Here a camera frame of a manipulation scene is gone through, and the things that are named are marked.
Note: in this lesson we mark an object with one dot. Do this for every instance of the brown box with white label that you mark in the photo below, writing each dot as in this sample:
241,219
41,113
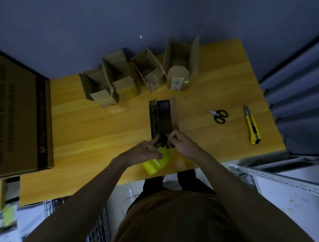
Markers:
178,74

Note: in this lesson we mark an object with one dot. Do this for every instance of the small carton red label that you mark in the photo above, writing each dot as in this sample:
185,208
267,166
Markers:
154,79

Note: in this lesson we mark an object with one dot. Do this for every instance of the person's left hand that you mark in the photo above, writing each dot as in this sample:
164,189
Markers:
139,154

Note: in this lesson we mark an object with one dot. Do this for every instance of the yellow tape roll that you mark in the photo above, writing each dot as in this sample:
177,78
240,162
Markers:
154,167

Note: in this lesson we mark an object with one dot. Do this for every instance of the person's brown shirt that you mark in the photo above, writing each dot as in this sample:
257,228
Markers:
174,219

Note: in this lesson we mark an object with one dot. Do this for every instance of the yellow utility knife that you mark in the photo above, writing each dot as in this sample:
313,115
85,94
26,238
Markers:
253,127

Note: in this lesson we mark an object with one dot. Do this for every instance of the person's right hand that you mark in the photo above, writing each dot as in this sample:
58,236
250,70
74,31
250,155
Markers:
187,147

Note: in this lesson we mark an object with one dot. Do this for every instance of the person's left forearm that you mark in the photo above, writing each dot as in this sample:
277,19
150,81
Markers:
74,207

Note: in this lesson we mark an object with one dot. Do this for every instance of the white metal rack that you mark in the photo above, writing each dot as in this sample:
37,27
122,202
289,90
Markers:
286,199

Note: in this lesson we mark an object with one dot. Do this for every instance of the black cardboard box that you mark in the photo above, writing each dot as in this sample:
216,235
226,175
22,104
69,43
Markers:
164,122

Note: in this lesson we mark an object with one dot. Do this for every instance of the grey pleated curtain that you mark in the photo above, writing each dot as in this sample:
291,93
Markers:
296,104

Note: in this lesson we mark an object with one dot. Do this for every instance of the small carton yellow tape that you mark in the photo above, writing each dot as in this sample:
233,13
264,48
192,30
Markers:
124,88

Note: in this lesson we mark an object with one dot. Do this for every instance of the person's right forearm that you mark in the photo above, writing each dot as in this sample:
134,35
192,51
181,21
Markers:
244,199

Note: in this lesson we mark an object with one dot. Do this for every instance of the person's black trousers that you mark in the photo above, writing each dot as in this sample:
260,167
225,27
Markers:
189,182

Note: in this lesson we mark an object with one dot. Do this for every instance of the large flat brown carton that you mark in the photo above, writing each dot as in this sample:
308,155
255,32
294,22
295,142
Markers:
22,119

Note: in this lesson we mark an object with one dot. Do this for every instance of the yellow-green packet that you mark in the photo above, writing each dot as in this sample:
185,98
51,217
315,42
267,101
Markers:
8,215

